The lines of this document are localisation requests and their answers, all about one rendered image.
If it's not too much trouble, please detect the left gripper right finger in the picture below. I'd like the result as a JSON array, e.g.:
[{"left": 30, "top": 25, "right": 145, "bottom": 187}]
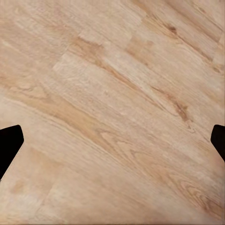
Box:
[{"left": 210, "top": 124, "right": 225, "bottom": 161}]

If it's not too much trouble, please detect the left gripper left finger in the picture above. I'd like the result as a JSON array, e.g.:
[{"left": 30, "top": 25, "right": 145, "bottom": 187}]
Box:
[{"left": 0, "top": 125, "right": 24, "bottom": 180}]

